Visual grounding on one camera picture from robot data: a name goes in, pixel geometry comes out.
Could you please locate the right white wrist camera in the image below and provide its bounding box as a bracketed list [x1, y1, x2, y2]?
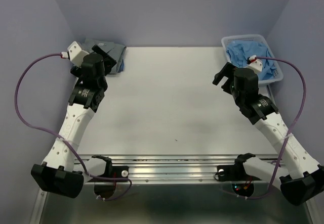
[246, 55, 263, 74]

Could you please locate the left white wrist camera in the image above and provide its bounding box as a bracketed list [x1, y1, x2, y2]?
[60, 41, 90, 67]

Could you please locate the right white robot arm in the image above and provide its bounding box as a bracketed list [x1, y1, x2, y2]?
[213, 62, 323, 206]

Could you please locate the folded grey shirt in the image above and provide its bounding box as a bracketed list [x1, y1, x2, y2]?
[82, 38, 127, 62]

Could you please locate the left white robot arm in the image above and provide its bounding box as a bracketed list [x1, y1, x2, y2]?
[31, 42, 116, 198]

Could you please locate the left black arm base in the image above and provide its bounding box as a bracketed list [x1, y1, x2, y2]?
[85, 165, 129, 183]

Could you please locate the white plastic basket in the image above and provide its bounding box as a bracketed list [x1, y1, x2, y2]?
[221, 34, 284, 86]

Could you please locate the light blue long sleeve shirt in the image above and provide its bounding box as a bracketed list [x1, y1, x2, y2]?
[226, 40, 276, 80]

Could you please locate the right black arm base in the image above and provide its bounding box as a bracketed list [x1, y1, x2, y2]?
[214, 165, 254, 182]

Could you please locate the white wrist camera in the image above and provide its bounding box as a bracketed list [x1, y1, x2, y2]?
[246, 55, 263, 74]
[60, 41, 90, 67]

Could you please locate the aluminium rail frame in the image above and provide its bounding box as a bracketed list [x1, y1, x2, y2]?
[30, 84, 319, 224]

